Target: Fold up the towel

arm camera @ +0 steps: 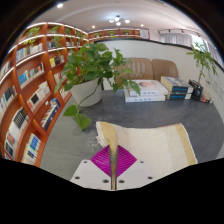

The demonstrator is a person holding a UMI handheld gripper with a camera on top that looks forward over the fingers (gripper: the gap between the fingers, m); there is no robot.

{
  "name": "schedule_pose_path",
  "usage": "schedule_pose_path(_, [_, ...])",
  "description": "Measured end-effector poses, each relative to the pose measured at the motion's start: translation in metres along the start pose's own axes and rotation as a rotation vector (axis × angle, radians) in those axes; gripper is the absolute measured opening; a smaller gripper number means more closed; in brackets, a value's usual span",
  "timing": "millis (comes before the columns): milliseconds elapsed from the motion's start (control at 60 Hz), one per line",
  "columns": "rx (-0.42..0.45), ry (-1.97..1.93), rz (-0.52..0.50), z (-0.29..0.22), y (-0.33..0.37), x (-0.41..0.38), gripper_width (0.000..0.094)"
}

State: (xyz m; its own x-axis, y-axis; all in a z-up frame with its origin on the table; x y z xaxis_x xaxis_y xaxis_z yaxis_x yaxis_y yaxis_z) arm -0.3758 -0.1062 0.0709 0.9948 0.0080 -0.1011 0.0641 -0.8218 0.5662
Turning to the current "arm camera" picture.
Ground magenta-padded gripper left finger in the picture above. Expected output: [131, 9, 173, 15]
[70, 144, 114, 191]

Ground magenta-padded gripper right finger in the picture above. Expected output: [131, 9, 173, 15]
[114, 145, 155, 191]

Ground cream and yellow towel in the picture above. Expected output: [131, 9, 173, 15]
[94, 121, 198, 191]

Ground green pothos in white pot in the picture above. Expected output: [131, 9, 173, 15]
[54, 42, 142, 131]

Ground large white picture book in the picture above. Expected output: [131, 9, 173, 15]
[128, 79, 169, 98]

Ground thin book with blue spine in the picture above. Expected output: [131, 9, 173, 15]
[166, 91, 193, 101]

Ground large orange wooden bookshelf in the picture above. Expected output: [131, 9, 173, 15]
[0, 21, 89, 168]

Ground thick book with blue spine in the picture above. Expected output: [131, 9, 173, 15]
[160, 75, 194, 94]

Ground leafy plant in black pot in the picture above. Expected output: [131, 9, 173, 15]
[186, 42, 218, 101]

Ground white sheer curtain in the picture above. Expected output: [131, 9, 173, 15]
[159, 31, 224, 68]

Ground small orange wooden shelf unit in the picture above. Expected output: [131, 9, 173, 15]
[88, 28, 150, 40]

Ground ceiling lights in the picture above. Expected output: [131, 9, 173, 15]
[55, 2, 146, 28]

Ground black track light rail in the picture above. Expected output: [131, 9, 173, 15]
[158, 28, 201, 35]

